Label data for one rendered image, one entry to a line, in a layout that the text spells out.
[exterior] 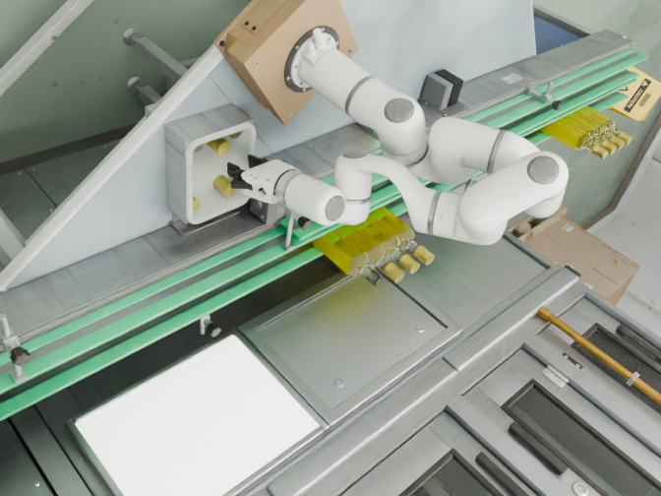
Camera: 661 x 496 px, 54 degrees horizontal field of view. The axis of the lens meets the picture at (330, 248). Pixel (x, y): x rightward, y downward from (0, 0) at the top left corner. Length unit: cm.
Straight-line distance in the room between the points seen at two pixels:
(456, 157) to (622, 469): 84
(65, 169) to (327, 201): 112
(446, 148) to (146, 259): 69
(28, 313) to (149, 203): 34
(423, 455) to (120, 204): 86
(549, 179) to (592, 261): 483
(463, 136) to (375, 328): 61
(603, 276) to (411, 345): 432
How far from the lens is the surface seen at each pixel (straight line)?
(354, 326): 165
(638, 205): 802
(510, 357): 178
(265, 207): 157
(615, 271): 599
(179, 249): 152
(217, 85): 146
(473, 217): 114
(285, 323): 163
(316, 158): 167
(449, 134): 126
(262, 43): 134
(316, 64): 140
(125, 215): 150
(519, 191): 115
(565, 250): 595
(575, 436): 170
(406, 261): 165
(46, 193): 205
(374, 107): 131
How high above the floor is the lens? 179
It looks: 29 degrees down
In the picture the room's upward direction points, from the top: 130 degrees clockwise
